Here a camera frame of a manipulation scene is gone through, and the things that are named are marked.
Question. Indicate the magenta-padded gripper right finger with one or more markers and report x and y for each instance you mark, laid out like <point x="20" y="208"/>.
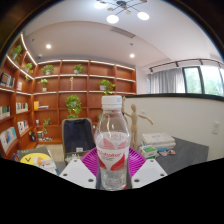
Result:
<point x="150" y="171"/>

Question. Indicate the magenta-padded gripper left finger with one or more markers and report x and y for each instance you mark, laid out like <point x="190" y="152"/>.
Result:
<point x="78" y="171"/>

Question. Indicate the clear plastic water bottle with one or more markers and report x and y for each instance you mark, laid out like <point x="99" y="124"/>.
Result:
<point x="112" y="146"/>

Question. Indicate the green and white box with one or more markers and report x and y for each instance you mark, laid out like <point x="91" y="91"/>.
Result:
<point x="149" y="151"/>

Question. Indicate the stack of white books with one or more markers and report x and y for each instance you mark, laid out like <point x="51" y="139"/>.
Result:
<point x="158" y="139"/>

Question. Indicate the dark blue office chair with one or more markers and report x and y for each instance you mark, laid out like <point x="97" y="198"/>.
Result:
<point x="78" y="133"/>

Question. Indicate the stack of colourful books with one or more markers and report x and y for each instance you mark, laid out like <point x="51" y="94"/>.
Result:
<point x="35" y="159"/>

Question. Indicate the wooden artist mannequin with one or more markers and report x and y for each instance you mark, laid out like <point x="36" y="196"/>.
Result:
<point x="134" y="123"/>

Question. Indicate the wooden shelf unit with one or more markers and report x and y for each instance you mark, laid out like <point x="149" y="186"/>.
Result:
<point x="56" y="86"/>

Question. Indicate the grey curtain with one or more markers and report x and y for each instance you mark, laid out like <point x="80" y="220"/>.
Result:
<point x="166" y="81"/>

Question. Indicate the window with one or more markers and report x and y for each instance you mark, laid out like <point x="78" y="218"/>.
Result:
<point x="203" y="80"/>

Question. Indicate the round ceiling spotlight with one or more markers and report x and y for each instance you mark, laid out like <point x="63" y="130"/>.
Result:
<point x="132" y="55"/>
<point x="48" y="46"/>

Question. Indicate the ceiling air vent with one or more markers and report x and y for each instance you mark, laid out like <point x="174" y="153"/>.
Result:
<point x="122" y="32"/>

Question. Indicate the branched ceiling lamp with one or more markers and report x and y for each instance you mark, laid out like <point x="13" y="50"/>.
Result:
<point x="121" y="8"/>

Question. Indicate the white wall socket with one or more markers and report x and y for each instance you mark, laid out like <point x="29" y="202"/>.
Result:
<point x="216" y="128"/>

